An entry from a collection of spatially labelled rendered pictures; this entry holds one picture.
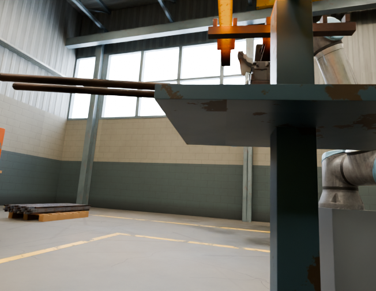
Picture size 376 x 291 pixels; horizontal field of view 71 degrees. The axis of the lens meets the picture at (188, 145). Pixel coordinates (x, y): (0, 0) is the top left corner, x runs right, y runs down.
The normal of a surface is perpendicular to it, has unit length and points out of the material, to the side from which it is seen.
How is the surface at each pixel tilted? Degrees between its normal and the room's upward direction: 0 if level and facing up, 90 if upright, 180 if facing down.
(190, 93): 90
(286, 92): 90
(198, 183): 90
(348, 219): 90
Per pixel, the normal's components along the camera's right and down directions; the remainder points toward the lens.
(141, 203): -0.29, -0.19
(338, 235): 0.05, -0.18
